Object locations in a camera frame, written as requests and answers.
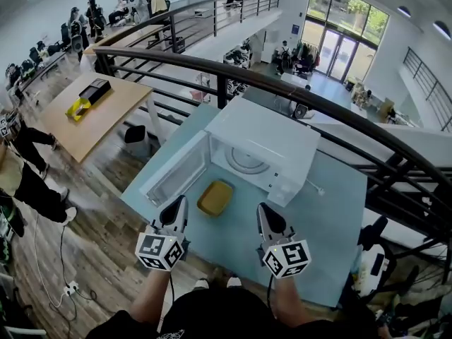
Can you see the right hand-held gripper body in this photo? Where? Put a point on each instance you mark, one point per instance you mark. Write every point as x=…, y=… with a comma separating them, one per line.
x=289, y=258

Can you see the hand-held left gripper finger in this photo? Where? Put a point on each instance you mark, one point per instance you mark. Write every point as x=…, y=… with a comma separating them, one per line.
x=185, y=217
x=159, y=217

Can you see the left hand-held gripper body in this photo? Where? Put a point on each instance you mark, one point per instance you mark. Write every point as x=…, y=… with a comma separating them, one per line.
x=155, y=251

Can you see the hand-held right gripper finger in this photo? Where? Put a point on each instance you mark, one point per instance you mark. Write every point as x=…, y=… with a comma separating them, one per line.
x=261, y=226
x=287, y=229

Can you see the yellow rectangular dish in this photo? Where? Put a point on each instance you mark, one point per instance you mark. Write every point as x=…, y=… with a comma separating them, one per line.
x=213, y=198

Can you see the white microwave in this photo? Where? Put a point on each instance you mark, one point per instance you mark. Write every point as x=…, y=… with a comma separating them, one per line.
x=268, y=129

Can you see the person's right forearm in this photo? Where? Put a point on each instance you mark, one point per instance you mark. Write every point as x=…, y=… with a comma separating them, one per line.
x=291, y=302

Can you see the person's left forearm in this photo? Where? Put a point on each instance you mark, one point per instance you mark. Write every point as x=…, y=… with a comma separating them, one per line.
x=150, y=298

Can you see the light blue table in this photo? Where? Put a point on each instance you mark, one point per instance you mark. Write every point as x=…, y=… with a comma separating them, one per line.
x=318, y=242

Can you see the person's left shoe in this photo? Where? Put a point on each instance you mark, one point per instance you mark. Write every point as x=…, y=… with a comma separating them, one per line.
x=201, y=284

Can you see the person's shoe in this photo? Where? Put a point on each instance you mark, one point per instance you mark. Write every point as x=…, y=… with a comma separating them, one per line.
x=201, y=284
x=234, y=282

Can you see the person's right shoe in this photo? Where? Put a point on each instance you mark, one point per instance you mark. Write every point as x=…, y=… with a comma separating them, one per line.
x=234, y=282

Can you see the white and black bicycle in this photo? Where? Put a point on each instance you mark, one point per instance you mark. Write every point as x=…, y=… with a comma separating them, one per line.
x=370, y=260

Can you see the black and white bin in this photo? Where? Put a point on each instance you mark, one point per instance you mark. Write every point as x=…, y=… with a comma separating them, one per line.
x=135, y=133

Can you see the person's black shirt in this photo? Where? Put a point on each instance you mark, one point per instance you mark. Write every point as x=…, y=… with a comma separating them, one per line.
x=219, y=316

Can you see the white power strip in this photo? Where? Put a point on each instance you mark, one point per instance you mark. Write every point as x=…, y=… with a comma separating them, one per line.
x=70, y=288

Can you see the wooden table with white legs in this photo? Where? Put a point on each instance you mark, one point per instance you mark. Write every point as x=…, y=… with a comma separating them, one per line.
x=113, y=111

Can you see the curved black metal railing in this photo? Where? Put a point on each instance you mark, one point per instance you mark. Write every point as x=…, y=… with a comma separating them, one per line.
x=221, y=90

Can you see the yellow open box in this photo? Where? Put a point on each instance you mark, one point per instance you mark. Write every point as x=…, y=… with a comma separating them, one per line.
x=76, y=112

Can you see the black rectangular box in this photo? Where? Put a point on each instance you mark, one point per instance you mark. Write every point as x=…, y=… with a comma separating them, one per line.
x=95, y=89

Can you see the white metal rack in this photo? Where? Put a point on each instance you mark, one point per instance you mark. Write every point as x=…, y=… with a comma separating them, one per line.
x=24, y=331

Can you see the clothes rack with garments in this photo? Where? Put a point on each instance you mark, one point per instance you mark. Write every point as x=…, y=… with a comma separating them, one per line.
x=306, y=58

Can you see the long wooden desk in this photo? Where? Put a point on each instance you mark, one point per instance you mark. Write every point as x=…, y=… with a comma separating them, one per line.
x=130, y=35

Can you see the black walkway railing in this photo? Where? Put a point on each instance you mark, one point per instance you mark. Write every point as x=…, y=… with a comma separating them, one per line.
x=173, y=30

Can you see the black balcony railing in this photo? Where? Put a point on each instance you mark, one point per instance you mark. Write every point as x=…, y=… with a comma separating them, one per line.
x=427, y=80

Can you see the arched ceiling light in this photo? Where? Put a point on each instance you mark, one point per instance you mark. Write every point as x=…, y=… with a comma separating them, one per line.
x=442, y=30
x=404, y=11

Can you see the blue wall poster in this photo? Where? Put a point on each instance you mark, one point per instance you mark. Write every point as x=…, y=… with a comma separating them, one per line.
x=295, y=29

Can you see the large glass window wall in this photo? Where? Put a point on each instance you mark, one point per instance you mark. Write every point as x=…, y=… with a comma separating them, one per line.
x=346, y=34

